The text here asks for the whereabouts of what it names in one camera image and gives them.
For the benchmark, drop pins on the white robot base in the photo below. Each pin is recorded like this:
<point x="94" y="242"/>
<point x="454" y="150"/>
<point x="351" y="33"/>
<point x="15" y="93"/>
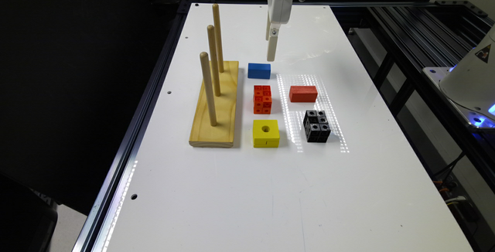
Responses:
<point x="469" y="85"/>

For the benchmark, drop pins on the yellow block with hole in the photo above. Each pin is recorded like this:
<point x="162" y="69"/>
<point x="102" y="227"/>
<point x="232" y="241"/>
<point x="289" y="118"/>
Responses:
<point x="266" y="134"/>

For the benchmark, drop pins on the middle wooden peg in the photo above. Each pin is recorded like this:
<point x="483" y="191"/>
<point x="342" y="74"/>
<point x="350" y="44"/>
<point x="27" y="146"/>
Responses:
<point x="213" y="60"/>

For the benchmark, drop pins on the narrow blue wooden block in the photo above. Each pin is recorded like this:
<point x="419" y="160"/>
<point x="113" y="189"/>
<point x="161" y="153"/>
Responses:
<point x="259" y="71"/>

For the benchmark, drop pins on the rear wooden peg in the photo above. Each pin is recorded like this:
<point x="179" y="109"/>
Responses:
<point x="218" y="39"/>

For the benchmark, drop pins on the red rectangular wooden block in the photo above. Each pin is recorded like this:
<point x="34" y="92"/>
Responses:
<point x="303" y="94"/>

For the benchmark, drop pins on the wooden peg board base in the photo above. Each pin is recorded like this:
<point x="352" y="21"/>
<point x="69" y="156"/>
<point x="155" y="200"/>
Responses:
<point x="204" y="135"/>

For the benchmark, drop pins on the black aluminium frame rack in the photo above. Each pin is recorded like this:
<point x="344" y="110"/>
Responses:
<point x="396" y="42"/>

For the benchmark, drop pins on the black interlocking cube block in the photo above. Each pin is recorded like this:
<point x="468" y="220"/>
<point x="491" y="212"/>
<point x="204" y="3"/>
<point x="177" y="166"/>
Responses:
<point x="316" y="126"/>

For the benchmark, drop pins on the red interlocking cube block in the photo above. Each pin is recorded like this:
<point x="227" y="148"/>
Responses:
<point x="262" y="99"/>

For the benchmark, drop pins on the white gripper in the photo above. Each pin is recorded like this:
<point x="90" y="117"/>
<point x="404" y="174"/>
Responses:
<point x="279" y="12"/>

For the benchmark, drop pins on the wooden peg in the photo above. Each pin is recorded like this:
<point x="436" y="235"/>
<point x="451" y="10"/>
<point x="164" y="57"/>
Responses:
<point x="208" y="87"/>
<point x="218" y="39"/>
<point x="213" y="60"/>

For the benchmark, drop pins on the front wooden peg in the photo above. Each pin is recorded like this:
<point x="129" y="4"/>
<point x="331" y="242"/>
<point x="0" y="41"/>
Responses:
<point x="208" y="87"/>

